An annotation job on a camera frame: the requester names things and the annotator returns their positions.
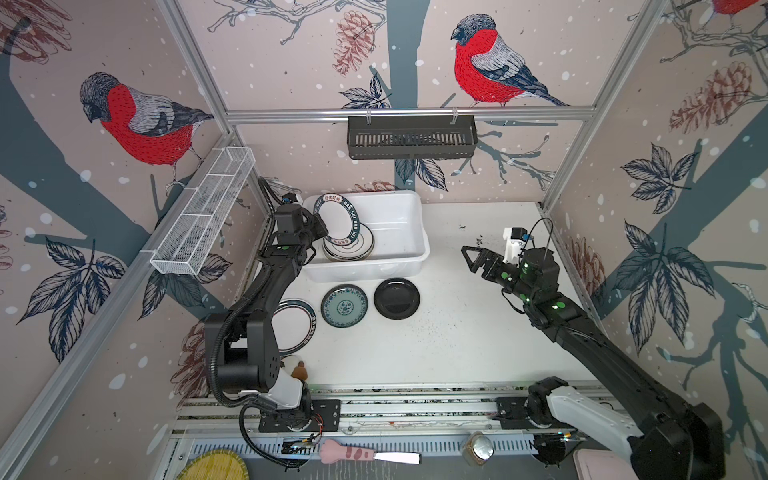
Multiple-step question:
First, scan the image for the white plastic bin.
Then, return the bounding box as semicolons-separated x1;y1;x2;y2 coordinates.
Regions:
303;191;430;282

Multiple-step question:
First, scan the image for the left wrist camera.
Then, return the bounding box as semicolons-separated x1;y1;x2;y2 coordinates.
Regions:
281;192;303;204

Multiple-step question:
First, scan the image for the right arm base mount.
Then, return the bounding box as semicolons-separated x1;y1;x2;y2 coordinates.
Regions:
493;396;538;430

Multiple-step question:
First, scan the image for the pink tray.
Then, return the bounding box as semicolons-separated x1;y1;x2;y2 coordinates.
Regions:
573;449;637;480

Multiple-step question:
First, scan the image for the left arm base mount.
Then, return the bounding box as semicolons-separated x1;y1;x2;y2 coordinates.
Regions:
258;399;341;433

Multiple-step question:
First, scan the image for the green rim lettered plate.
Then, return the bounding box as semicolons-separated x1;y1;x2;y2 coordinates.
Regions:
313;193;360;247

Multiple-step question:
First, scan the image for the yellow woven mat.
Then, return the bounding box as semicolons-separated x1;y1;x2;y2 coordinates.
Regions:
176;449;250;480

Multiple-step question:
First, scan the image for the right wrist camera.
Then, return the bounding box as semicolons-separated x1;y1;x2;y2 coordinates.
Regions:
503;227;529;265

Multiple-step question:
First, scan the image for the white plate black emblem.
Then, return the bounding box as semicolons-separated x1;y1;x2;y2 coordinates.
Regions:
323;224;375;262

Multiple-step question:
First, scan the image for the black hanging shelf basket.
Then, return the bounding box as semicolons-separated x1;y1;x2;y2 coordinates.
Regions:
347;115;478;160

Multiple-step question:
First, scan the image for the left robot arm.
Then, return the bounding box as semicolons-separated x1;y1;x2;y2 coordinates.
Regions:
203;177;328;430

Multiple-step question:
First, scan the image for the teal patterned small plate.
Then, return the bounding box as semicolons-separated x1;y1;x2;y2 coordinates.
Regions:
321;284;369;328

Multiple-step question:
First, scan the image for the white wire mesh basket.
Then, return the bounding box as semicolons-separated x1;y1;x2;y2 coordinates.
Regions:
150;146;255;276

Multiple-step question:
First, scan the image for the brown white plush toy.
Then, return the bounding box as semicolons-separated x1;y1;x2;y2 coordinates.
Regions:
291;361;308;382

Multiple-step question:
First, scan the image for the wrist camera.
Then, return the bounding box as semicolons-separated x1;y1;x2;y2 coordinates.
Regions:
503;227;529;265
281;192;303;204

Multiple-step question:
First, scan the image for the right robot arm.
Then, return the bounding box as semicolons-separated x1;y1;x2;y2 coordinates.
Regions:
461;246;726;479

